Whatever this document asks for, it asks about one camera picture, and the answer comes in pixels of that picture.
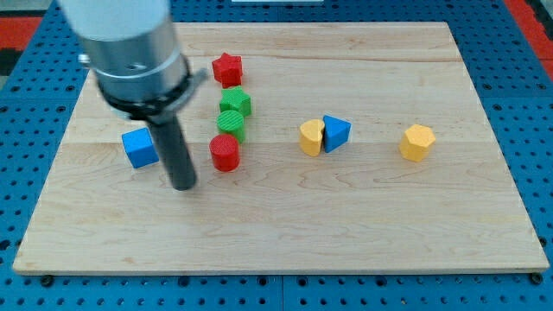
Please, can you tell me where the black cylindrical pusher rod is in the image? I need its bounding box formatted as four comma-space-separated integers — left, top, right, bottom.
146, 114, 197, 191

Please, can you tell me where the green cylinder block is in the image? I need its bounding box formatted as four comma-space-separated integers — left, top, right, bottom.
216, 110, 245, 143

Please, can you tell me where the green star block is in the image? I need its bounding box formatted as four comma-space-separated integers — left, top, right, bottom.
219, 86, 251, 117

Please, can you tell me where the red cylinder block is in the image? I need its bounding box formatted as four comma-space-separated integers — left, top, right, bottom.
209, 134, 240, 172

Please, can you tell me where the red star block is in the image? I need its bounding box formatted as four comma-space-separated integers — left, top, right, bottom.
212, 53, 243, 88

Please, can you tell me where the yellow heart block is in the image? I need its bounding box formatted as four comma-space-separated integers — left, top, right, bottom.
299, 119, 325, 156

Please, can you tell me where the light wooden board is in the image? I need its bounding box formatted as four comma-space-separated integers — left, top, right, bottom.
13, 22, 550, 276

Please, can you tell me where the yellow hexagon block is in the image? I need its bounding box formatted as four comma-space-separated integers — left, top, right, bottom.
398, 124, 436, 162

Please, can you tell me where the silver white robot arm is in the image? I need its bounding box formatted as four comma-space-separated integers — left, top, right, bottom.
58, 0, 207, 124

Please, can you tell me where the blue cube block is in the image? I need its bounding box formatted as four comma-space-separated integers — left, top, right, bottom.
121, 128, 159, 168

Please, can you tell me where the blue triangle block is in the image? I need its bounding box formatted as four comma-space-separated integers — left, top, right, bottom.
323, 115, 351, 153

